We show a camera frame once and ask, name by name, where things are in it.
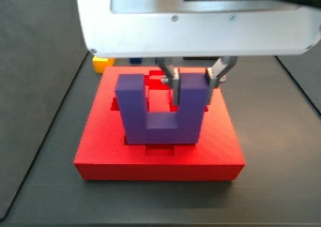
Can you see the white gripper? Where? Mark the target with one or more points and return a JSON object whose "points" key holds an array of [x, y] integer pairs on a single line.
{"points": [[167, 28]]}

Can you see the purple U-shaped block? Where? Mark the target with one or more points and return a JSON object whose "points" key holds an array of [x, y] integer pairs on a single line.
{"points": [[163, 127]]}

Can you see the red slotted board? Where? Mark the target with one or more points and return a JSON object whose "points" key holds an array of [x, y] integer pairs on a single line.
{"points": [[107, 158]]}

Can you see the yellow long bar block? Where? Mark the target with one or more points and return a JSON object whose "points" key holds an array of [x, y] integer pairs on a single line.
{"points": [[102, 63]]}

